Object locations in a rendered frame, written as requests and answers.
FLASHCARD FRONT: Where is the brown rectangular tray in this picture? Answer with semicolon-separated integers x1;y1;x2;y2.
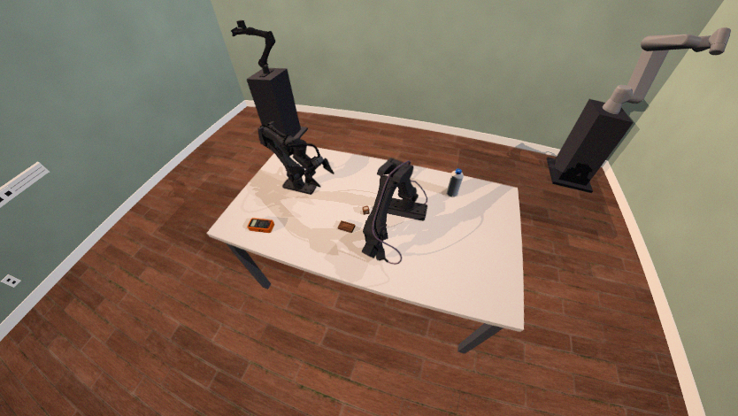
338;220;355;233

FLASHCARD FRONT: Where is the orange digital multimeter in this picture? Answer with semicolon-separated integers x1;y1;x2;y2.
248;218;274;233

